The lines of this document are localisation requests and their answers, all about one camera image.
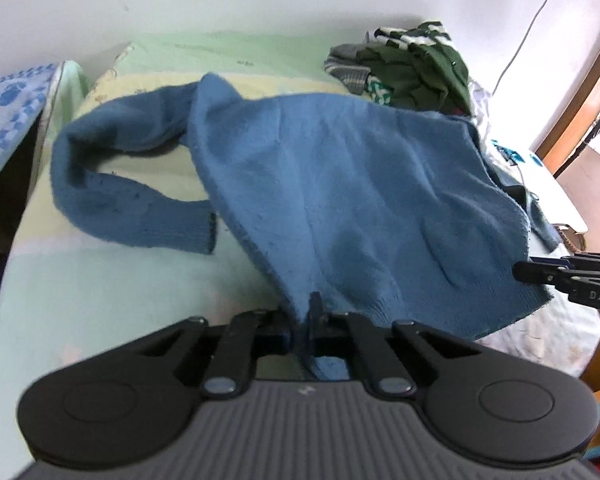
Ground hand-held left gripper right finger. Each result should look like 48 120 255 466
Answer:
305 292 481 402

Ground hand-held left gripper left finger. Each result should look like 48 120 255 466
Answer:
122 308 301 402

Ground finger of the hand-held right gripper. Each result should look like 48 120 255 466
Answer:
512 254 600 282
545 275 600 312

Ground blue knit sweater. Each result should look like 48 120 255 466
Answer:
50 72 563 381

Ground dark green striped clothes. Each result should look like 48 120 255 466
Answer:
357 20 476 117

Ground woven basket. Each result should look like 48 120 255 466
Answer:
555 225 587 255

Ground white printed sheet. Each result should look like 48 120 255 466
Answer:
490 135 588 233

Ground white cloth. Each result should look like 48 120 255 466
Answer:
467 77 496 133

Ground grey knit cloth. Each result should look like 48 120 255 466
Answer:
324 42 376 95

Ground blue patterned pillow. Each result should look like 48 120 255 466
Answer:
0 60 88 196

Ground wooden door frame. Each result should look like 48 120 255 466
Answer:
535 40 600 178

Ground white wall cable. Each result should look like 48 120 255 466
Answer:
494 0 567 97

